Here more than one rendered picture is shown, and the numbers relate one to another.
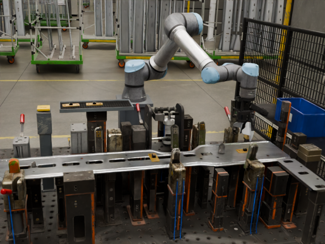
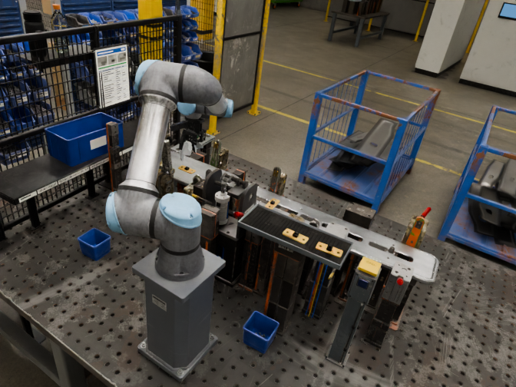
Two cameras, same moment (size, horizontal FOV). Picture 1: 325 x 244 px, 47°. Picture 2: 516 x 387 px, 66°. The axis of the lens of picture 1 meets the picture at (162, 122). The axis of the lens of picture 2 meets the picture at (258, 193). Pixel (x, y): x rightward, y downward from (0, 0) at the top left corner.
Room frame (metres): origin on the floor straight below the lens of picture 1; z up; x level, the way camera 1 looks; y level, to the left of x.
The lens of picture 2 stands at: (2.76, 0.93, 1.97)
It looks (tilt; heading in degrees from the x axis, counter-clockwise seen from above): 32 degrees down; 220
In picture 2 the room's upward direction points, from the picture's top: 8 degrees clockwise
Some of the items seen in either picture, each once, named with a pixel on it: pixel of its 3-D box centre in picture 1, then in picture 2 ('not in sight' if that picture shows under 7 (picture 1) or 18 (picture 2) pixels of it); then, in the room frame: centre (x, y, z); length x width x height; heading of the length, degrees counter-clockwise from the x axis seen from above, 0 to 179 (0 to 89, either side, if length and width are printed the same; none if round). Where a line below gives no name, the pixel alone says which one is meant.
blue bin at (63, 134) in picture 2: (300, 116); (87, 137); (2.03, -0.78, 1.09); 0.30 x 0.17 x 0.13; 12
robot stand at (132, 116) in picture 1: (133, 129); (179, 308); (2.20, 0.18, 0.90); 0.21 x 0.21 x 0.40; 12
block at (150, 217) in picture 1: (152, 185); not in sight; (1.61, 0.04, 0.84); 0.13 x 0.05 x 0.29; 16
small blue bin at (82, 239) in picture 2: not in sight; (95, 245); (2.19, -0.45, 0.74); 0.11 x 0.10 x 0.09; 106
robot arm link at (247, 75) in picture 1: (248, 75); not in sight; (1.71, -0.39, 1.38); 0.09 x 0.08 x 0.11; 39
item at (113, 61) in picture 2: not in sight; (112, 76); (1.77, -0.97, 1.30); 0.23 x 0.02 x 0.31; 16
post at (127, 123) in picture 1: (125, 159); (266, 256); (1.77, 0.18, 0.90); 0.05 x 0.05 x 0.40; 16
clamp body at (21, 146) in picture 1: (24, 174); (388, 305); (1.59, 0.65, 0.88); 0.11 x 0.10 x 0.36; 16
